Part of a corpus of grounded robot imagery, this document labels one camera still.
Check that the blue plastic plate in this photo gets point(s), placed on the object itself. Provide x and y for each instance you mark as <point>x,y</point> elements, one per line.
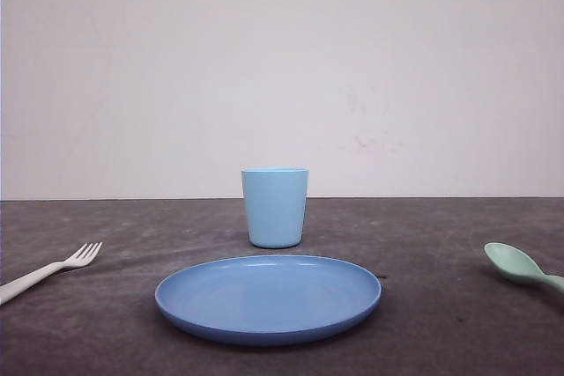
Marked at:
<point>268,300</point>

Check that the mint green plastic spoon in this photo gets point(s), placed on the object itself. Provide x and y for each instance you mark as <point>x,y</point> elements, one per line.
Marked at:
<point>515,265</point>

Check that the white plastic fork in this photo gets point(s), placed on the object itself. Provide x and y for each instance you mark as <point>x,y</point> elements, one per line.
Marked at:
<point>81,258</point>

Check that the light blue plastic cup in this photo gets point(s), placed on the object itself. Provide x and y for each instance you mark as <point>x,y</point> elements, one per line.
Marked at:
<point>275,203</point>

